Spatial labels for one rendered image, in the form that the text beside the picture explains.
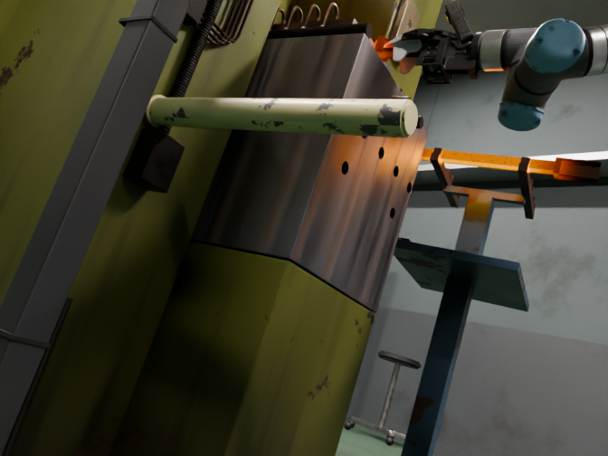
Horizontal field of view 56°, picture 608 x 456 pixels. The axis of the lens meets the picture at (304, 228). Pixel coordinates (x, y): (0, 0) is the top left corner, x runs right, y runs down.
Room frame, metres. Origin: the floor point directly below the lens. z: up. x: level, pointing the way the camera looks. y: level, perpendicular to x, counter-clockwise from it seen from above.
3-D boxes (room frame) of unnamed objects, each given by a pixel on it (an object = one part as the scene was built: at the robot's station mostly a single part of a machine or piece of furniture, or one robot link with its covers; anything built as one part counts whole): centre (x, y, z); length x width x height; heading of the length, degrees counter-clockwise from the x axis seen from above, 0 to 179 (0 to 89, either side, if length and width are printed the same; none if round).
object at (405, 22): (1.41, -0.09, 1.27); 0.09 x 0.02 x 0.17; 145
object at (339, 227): (1.25, 0.13, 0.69); 0.56 x 0.38 x 0.45; 55
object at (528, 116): (0.90, -0.30, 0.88); 0.11 x 0.08 x 0.11; 171
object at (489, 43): (0.96, -0.24, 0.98); 0.08 x 0.05 x 0.08; 145
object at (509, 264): (1.41, -0.42, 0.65); 0.40 x 0.30 x 0.02; 152
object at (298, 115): (0.75, 0.10, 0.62); 0.44 x 0.05 x 0.05; 55
